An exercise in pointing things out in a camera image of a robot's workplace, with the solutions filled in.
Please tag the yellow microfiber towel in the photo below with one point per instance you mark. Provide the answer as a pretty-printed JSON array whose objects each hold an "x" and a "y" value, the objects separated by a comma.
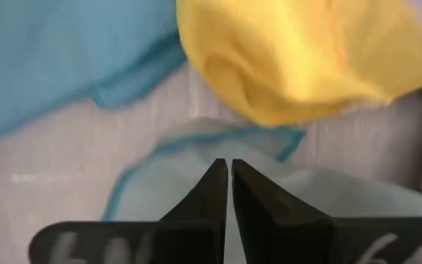
[{"x": 288, "y": 55}]

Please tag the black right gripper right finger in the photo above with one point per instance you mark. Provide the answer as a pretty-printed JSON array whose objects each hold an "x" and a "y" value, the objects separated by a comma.
[{"x": 288, "y": 238}]

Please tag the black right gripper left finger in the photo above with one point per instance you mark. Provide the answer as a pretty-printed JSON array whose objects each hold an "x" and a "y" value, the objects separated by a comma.
[{"x": 181, "y": 238}]

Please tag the teal blue microfiber towel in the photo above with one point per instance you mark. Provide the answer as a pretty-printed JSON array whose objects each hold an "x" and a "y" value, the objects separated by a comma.
[{"x": 68, "y": 55}]

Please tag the light blue microfiber towel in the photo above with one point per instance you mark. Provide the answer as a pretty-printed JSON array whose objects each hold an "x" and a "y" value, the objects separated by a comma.
[{"x": 167, "y": 183}]

